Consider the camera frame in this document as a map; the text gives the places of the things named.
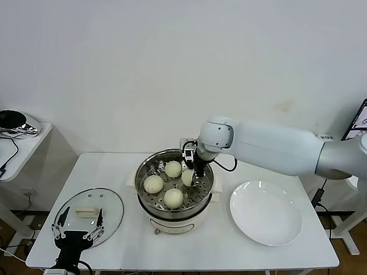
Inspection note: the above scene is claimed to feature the grey open laptop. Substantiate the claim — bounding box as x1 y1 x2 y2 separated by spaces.
341 96 367 142

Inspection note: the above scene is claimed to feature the white side table with appliance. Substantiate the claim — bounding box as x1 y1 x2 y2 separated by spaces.
0 121 80 246

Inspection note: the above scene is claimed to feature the cream electric cooking pot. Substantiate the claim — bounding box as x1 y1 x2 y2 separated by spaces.
134 188 221 238

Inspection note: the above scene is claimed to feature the white steamed baozi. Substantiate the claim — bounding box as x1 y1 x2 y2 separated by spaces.
181 169 197 188
143 174 165 194
164 160 183 179
162 188 185 210

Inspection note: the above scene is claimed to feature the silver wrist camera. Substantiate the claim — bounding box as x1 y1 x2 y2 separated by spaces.
42 268 79 275
178 138 198 163

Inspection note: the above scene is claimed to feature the glass lid with cream handle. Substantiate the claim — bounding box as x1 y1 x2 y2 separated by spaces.
52 186 125 250

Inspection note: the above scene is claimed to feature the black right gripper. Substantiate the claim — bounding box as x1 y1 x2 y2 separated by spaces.
181 144 216 188

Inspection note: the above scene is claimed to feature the thin black cable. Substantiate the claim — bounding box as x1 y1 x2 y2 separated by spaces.
0 136 20 172

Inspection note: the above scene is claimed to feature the stainless steel steamer basket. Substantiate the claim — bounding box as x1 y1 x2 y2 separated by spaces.
125 147 225 221

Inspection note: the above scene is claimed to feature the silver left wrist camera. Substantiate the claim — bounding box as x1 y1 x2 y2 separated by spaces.
42 268 79 275

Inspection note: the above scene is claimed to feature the black power adapter cable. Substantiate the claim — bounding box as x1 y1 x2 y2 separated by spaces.
310 177 332 213

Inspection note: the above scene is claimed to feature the white round plate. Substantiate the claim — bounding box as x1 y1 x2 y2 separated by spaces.
227 180 305 247

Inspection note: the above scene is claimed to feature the white side table with laptop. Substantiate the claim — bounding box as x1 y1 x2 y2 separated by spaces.
293 131 367 257

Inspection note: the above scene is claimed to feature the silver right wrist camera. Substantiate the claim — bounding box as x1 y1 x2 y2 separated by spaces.
178 138 198 163

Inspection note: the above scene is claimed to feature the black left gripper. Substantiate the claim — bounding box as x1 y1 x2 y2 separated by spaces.
49 205 105 273

